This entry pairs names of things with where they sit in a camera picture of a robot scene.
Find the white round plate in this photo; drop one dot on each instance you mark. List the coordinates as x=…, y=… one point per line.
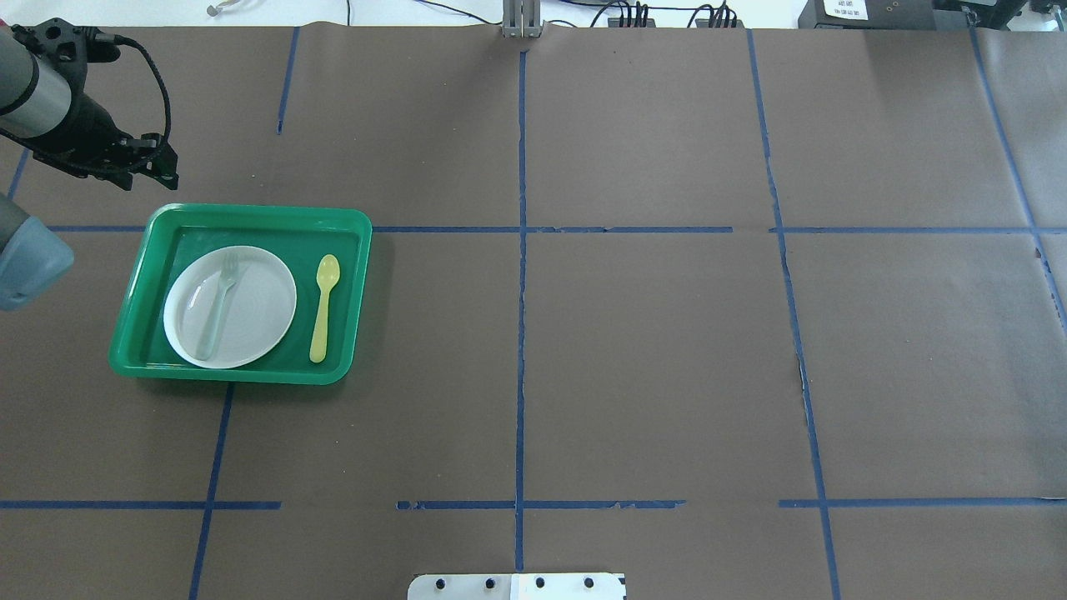
x=259, y=310

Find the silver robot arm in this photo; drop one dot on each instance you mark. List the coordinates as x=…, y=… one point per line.
x=46, y=110

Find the pale green plastic fork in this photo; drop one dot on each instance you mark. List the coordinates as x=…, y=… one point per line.
x=227, y=280

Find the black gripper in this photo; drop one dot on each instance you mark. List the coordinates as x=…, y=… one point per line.
x=86, y=127

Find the yellow plastic spoon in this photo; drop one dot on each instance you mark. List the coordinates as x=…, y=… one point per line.
x=327, y=276

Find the green plastic tray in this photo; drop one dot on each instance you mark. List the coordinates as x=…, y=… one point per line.
x=178, y=234

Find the grey aluminium post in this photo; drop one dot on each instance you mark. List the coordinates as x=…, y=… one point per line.
x=522, y=19

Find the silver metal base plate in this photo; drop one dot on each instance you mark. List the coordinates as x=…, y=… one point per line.
x=545, y=585

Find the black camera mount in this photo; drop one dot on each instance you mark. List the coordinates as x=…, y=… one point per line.
x=68, y=49

